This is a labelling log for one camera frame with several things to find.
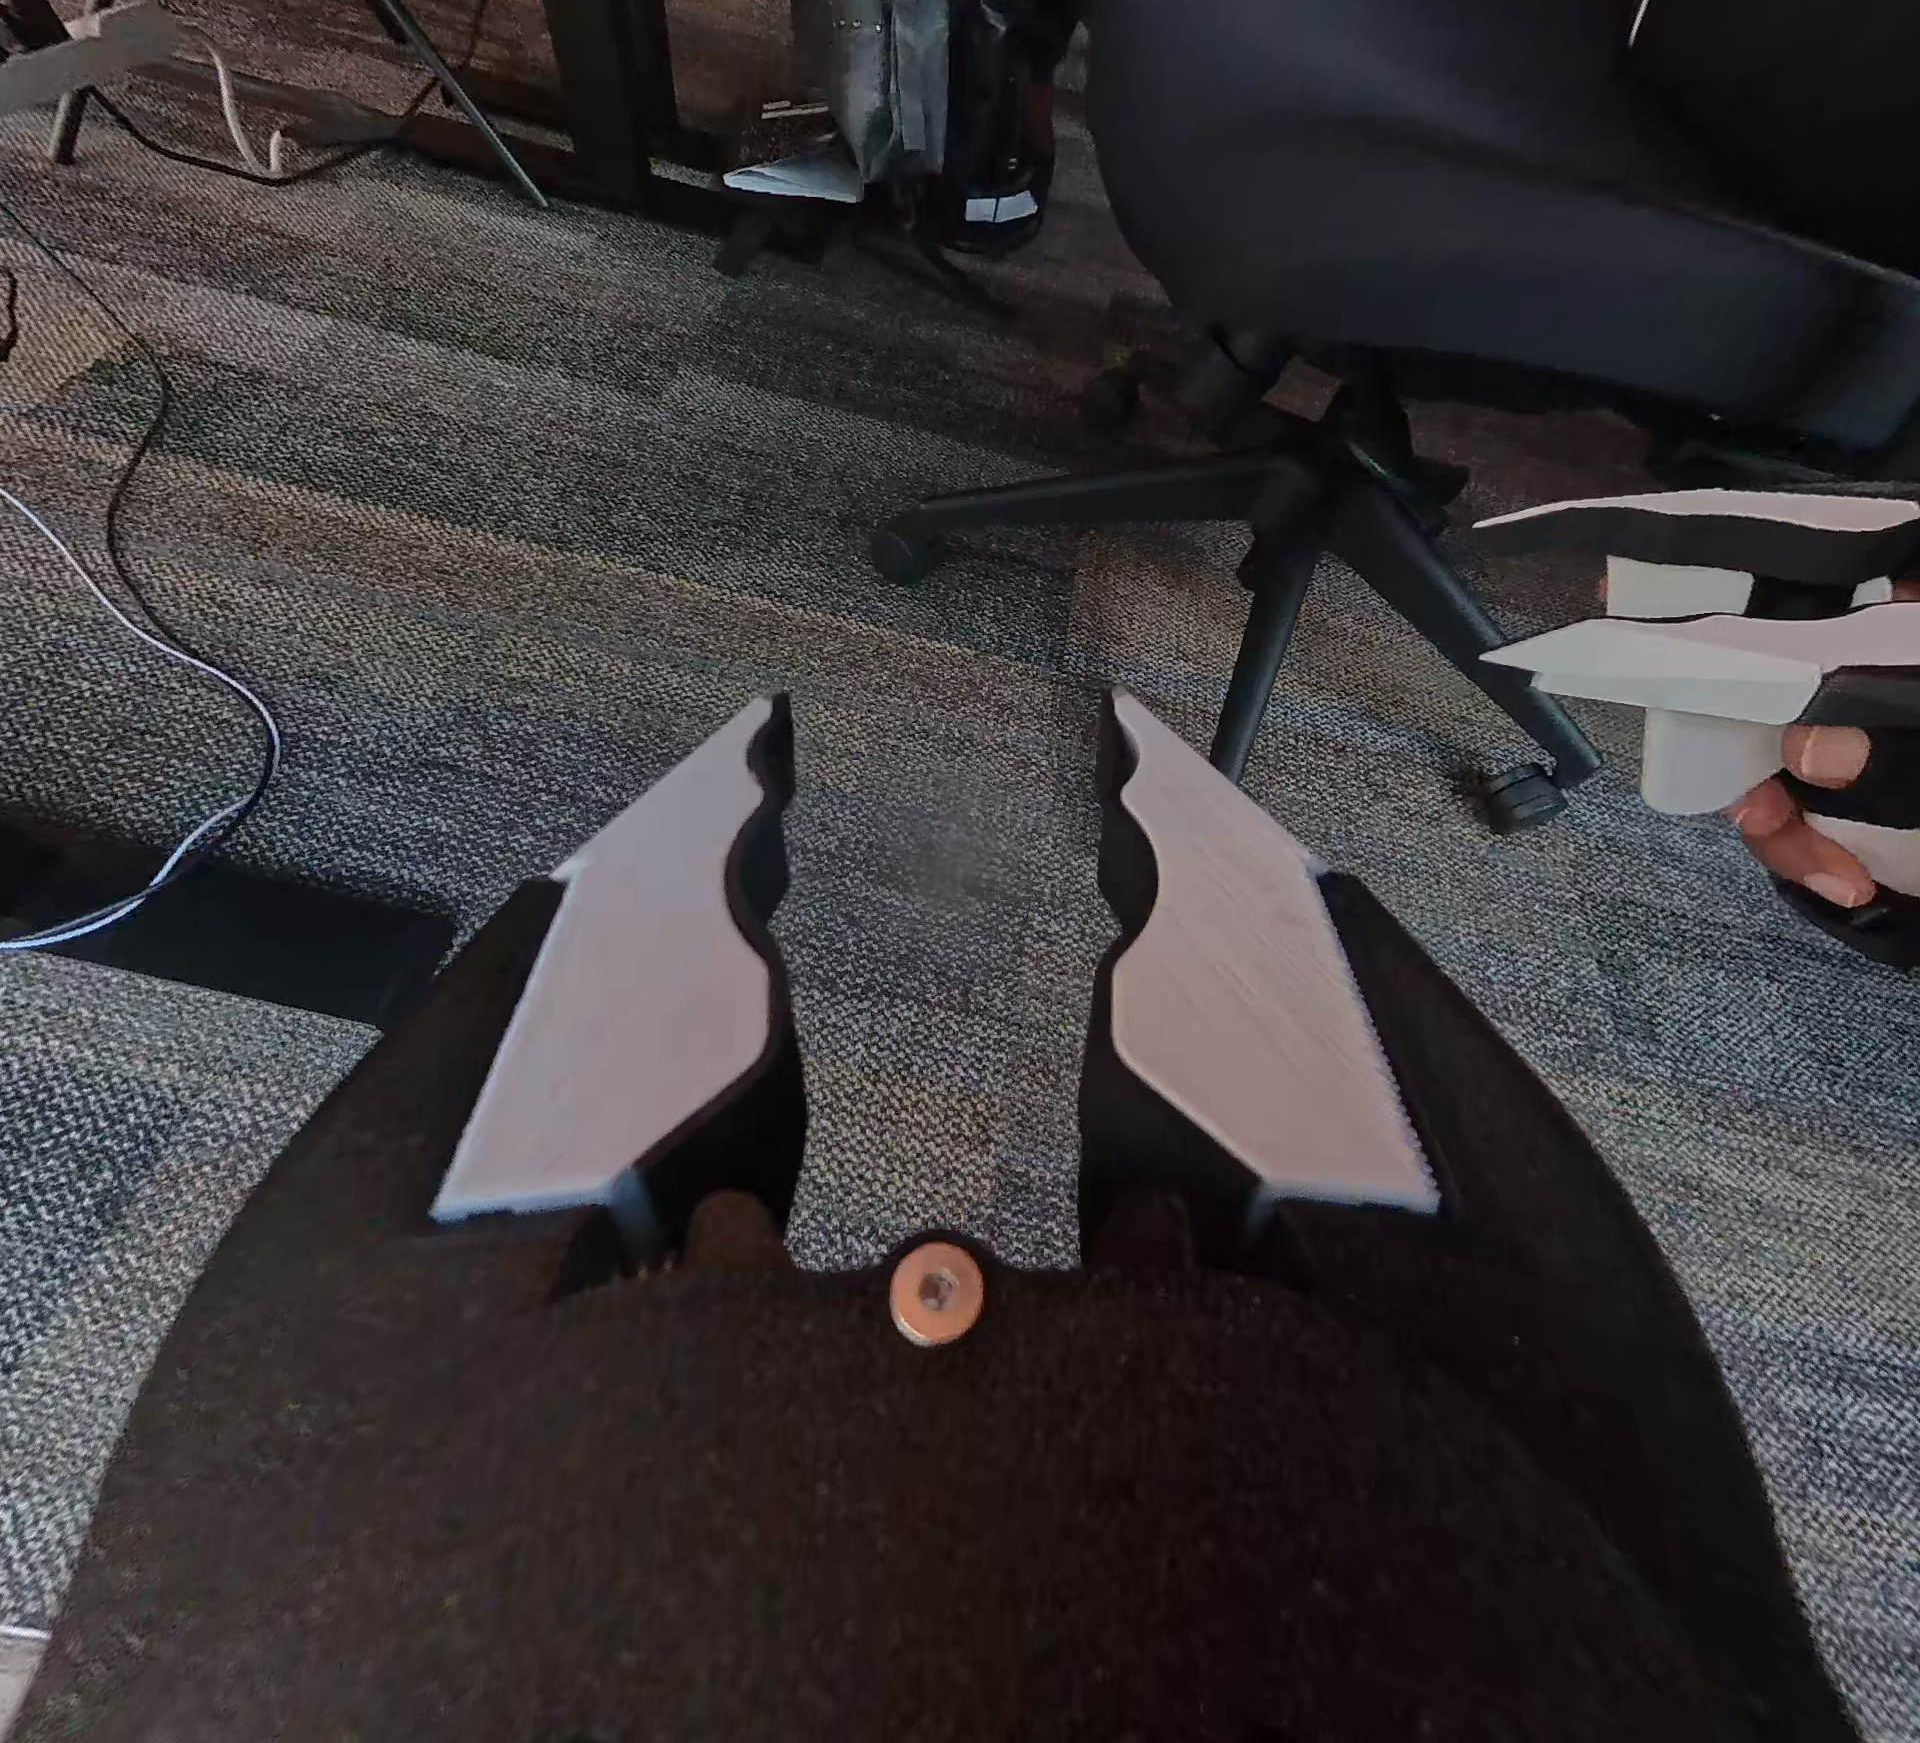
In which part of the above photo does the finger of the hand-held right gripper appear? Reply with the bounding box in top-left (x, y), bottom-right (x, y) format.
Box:
top-left (1474, 601), bottom-right (1920, 817)
top-left (1469, 489), bottom-right (1920, 622)

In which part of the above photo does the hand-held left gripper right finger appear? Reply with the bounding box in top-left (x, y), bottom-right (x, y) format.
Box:
top-left (1076, 690), bottom-right (1443, 1253)

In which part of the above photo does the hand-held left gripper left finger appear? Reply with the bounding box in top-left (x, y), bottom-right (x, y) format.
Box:
top-left (429, 693), bottom-right (811, 1253)

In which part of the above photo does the person's right hand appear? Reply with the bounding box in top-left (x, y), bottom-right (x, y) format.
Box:
top-left (1724, 723), bottom-right (1879, 908)

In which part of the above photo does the black mesh office chair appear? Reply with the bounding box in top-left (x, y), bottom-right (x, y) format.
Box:
top-left (870, 0), bottom-right (1920, 833)

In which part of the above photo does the black bag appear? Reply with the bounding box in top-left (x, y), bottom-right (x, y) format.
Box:
top-left (938, 0), bottom-right (1122, 255)

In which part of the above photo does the white paper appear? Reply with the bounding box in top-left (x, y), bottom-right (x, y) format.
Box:
top-left (722, 156), bottom-right (868, 205)

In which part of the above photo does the grey bag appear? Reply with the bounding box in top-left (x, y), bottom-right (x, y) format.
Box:
top-left (790, 0), bottom-right (952, 188)

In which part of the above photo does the grey power strip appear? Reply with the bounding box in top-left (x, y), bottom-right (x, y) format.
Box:
top-left (0, 0), bottom-right (207, 121)

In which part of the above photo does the white cable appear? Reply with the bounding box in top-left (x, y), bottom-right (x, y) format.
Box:
top-left (0, 485), bottom-right (287, 946)

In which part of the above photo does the black floor cable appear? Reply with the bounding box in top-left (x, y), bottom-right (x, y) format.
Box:
top-left (0, 222), bottom-right (171, 669)

